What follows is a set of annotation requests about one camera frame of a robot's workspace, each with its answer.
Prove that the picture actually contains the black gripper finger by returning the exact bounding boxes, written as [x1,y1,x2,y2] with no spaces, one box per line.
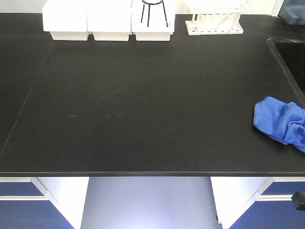
[291,191,305,211]

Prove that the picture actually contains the blue microfiber cloth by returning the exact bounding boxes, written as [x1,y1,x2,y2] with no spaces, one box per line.
[253,96,305,152]

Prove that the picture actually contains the right blue cabinet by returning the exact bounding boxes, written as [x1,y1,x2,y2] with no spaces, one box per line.
[211,177,305,229]

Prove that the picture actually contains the blue cabinet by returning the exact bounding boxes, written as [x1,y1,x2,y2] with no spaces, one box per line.
[0,177,89,229]
[211,177,305,229]

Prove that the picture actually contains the black lab sink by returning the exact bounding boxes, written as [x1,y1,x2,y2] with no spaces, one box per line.
[266,37,305,107]

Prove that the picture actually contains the blue container at corner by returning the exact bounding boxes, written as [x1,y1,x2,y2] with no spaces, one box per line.
[278,0,305,25]

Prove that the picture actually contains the white test tube rack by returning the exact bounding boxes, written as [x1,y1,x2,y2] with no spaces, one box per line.
[185,0,251,36]

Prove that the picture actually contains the right white storage bin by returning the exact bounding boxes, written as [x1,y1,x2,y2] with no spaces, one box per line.
[131,0,175,42]

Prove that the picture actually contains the white storage bin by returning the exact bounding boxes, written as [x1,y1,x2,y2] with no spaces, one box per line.
[42,0,90,41]
[131,0,175,42]
[87,0,132,42]

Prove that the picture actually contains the middle white storage bin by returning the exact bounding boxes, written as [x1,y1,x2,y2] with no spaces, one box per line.
[87,0,132,42]

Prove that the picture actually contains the left blue cabinet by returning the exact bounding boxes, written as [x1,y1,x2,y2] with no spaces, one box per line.
[0,177,89,229]

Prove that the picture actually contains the left white storage bin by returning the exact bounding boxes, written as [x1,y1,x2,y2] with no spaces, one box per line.
[42,0,90,41]

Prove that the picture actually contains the black wire tripod stand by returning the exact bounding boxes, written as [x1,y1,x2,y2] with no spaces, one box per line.
[140,0,169,27]

